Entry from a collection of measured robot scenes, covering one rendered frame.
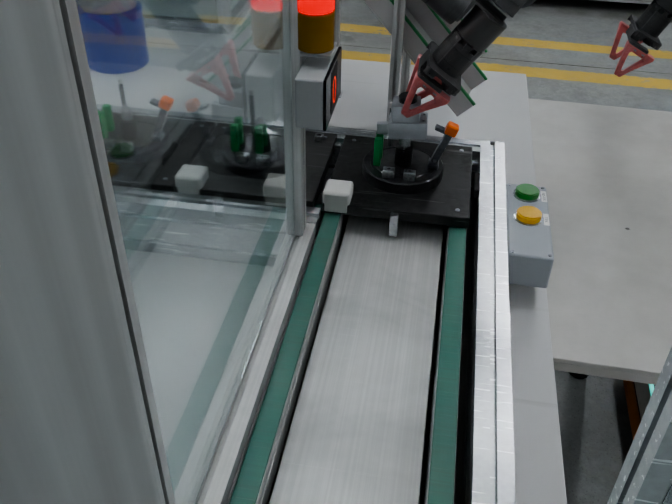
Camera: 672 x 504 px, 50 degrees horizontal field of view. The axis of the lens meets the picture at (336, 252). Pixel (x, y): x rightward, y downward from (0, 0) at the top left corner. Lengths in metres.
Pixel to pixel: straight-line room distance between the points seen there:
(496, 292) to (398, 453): 0.29
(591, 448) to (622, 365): 1.05
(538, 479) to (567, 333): 0.28
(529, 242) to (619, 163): 0.53
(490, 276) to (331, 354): 0.27
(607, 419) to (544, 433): 1.25
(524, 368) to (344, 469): 0.35
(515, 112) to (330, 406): 1.05
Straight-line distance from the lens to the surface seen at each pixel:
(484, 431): 0.87
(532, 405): 1.05
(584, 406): 2.28
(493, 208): 1.24
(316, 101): 0.96
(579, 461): 2.14
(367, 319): 1.05
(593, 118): 1.83
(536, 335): 1.15
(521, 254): 1.14
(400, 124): 1.21
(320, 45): 0.97
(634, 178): 1.61
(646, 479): 0.43
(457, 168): 1.31
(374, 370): 0.98
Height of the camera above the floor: 1.62
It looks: 37 degrees down
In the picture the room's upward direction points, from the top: 1 degrees clockwise
